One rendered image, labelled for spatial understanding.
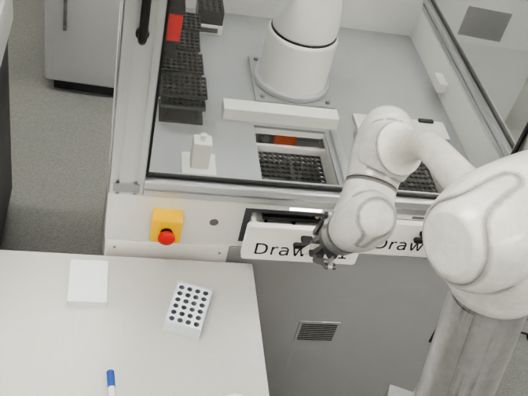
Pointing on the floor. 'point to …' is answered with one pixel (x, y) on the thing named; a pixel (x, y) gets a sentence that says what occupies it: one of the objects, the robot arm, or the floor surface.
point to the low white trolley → (126, 330)
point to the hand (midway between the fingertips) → (313, 249)
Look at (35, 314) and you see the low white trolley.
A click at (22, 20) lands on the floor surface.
